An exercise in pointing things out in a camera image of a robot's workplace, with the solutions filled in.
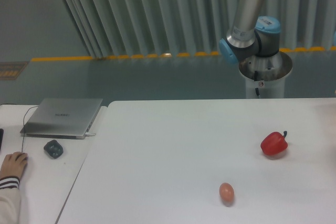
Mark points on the person's hand on mouse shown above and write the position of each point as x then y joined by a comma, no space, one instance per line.
14,165

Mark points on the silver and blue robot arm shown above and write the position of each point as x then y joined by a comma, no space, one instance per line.
245,22

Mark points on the cream sleeve forearm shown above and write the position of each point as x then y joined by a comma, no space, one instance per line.
10,199

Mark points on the red bell pepper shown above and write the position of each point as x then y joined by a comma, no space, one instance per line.
274,143

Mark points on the black keyboard edge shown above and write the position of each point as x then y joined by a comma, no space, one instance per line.
1,138

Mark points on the small black gadget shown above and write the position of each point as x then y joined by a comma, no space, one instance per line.
53,149

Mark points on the silver closed laptop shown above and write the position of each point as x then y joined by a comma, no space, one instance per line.
62,118

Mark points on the white pleated curtain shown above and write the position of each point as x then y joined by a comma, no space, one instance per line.
191,27

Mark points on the brown egg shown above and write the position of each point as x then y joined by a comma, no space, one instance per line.
226,192

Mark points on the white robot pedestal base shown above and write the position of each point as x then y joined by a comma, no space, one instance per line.
265,77

